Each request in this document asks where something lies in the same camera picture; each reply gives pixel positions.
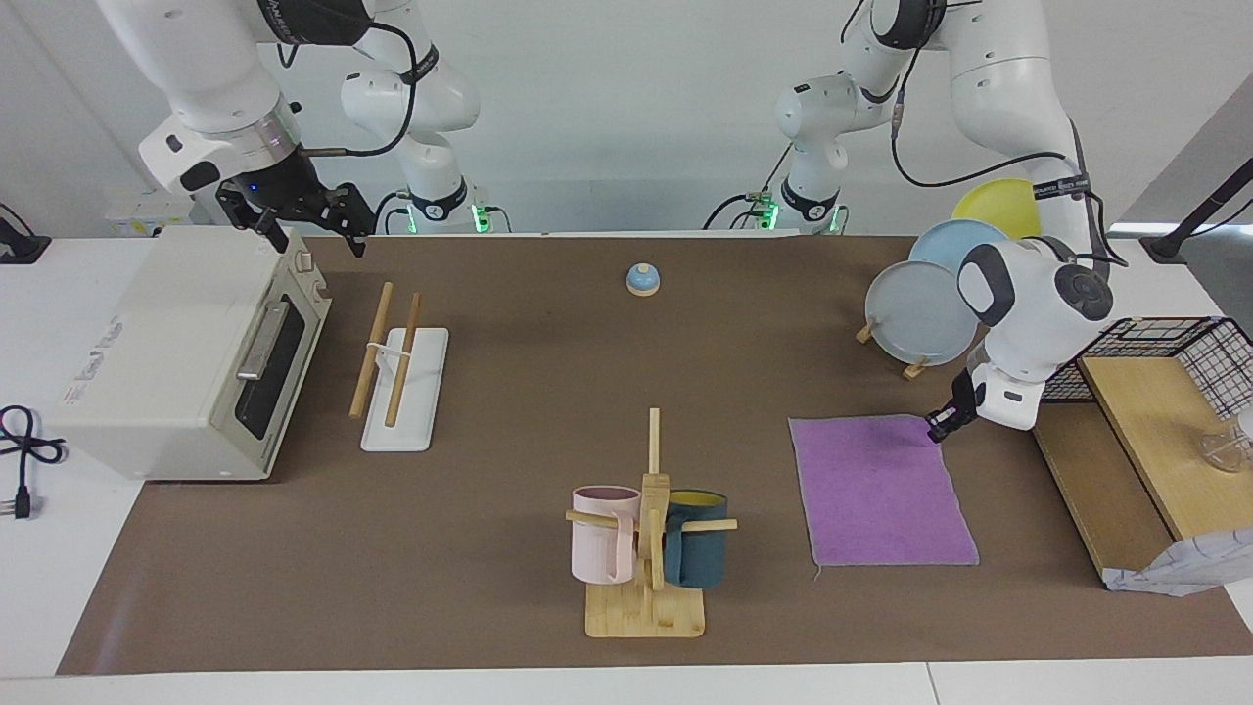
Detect yellow plate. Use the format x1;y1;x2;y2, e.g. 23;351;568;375
951;178;1044;241

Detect pink mug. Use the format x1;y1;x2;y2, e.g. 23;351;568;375
571;486;642;586

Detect pale grey plate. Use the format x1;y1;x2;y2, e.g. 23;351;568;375
864;260;980;367

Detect white towel rack wooden rods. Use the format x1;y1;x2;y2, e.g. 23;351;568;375
348;282;450;453

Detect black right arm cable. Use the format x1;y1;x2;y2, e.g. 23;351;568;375
274;20;420;160

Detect wooden shelf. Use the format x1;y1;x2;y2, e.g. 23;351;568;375
1033;354;1253;588

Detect black clamp mount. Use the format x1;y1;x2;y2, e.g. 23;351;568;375
0;204;52;265

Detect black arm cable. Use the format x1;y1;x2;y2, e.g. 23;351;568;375
842;0;1129;267
274;20;420;160

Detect black wire basket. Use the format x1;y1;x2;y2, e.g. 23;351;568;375
1040;316;1253;422

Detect white patterned paper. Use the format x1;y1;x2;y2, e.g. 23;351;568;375
1104;529;1253;598

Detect wooden plate rack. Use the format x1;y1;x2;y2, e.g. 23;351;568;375
855;318;931;382

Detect wooden mug tree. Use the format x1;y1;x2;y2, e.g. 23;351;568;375
565;407;738;639

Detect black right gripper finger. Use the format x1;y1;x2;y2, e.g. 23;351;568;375
217;186;291;254
323;183;376;259

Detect brown table mat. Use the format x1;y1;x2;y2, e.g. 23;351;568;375
56;235;1253;677

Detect white power strip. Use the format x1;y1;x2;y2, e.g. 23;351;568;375
103;191;211;238

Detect light blue plate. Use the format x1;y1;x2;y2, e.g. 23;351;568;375
908;219;1009;277

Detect black base cable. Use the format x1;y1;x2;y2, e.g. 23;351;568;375
703;147;794;232
370;189;412;236

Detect cream toaster oven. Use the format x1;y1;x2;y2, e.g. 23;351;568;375
49;225;332;483

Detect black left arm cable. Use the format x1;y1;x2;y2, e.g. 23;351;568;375
842;0;1129;267

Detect black power cord with plug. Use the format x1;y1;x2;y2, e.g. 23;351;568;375
0;404;68;520

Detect dark teal mug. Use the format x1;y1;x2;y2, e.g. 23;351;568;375
663;490;729;589

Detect purple and grey towel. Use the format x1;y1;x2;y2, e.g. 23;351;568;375
788;415;980;569

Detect clear glass vessel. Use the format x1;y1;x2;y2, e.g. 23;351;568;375
1194;406;1253;474

